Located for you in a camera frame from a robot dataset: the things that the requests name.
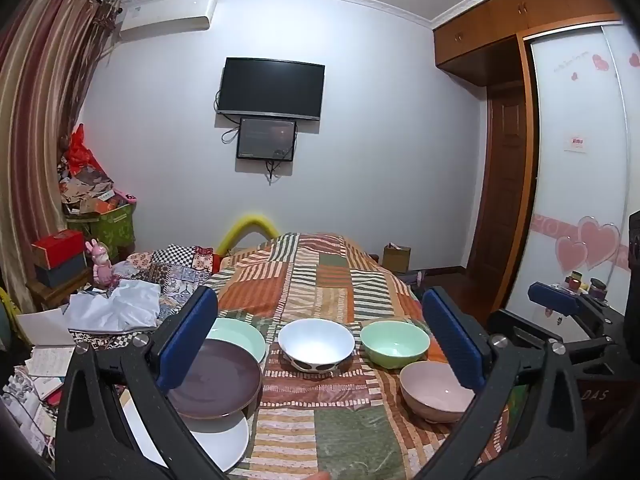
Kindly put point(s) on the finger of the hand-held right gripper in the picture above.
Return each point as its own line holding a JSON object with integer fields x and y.
{"x": 550, "y": 297}
{"x": 515, "y": 324}

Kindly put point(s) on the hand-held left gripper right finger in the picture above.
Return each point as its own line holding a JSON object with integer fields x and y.
{"x": 454, "y": 342}

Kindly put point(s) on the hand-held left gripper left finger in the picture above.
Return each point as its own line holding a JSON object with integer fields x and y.
{"x": 186, "y": 345}

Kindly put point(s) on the brown plate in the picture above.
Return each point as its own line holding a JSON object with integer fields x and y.
{"x": 215, "y": 380}

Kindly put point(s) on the pink bowl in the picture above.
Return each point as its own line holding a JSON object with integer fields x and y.
{"x": 430, "y": 390}

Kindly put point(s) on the mint green plate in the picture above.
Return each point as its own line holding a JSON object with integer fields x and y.
{"x": 241, "y": 337}

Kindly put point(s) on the green bowl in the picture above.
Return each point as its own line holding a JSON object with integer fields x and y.
{"x": 395, "y": 342}

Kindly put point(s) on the white plate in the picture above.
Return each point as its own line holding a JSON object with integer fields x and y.
{"x": 220, "y": 440}

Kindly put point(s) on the white bowl with dark dots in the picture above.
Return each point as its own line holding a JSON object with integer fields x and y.
{"x": 315, "y": 342}

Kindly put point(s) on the small yellow jar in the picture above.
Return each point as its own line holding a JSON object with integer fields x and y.
{"x": 575, "y": 280}

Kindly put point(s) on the small dark jar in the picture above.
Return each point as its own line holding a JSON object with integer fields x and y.
{"x": 598, "y": 287}

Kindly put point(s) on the white cloth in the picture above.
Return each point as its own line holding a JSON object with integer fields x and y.
{"x": 125, "y": 305}

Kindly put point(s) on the checkered patchwork quilt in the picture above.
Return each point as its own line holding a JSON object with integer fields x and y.
{"x": 170, "y": 270}

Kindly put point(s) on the dark cloth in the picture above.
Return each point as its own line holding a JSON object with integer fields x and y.
{"x": 412, "y": 277}

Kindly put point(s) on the brown paper bag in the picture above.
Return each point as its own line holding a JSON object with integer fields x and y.
{"x": 397, "y": 260}

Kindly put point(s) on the pink plush toy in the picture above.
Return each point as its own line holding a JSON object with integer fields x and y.
{"x": 102, "y": 267}

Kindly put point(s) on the wooden door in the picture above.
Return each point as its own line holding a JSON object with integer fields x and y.
{"x": 505, "y": 185}

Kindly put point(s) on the white wardrobe with heart stickers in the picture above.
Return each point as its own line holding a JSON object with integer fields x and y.
{"x": 575, "y": 175}

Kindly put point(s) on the green storage box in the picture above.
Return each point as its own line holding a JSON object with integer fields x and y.
{"x": 115, "y": 230}

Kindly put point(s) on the yellow foam tube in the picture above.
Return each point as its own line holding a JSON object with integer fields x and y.
{"x": 245, "y": 222}

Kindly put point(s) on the striped patchwork bedspread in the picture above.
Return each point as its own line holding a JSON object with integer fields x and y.
{"x": 325, "y": 280}

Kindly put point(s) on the dark grey box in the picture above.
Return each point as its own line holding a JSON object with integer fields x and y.
{"x": 60, "y": 272}

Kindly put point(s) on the wooden nightstand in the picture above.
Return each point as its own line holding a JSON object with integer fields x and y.
{"x": 45, "y": 294}

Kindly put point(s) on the pile of books and papers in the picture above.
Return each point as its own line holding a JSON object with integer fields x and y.
{"x": 35, "y": 385}

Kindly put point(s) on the red box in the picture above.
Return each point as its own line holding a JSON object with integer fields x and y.
{"x": 57, "y": 245}

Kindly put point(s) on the green box of clutter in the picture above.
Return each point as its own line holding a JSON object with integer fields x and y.
{"x": 87, "y": 190}

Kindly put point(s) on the red plastic bag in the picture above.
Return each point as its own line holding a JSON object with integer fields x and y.
{"x": 80, "y": 152}

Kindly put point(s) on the small black monitor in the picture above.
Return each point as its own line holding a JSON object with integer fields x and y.
{"x": 265, "y": 139}

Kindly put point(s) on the wooden upper cabinet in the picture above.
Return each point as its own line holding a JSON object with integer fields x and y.
{"x": 500, "y": 25}

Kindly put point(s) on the striped brown curtain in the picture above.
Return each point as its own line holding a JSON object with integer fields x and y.
{"x": 35, "y": 110}

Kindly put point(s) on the white air conditioner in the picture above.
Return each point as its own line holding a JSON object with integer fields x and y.
{"x": 170, "y": 15}

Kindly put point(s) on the black wall television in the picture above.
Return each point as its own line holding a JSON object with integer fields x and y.
{"x": 270, "y": 87}

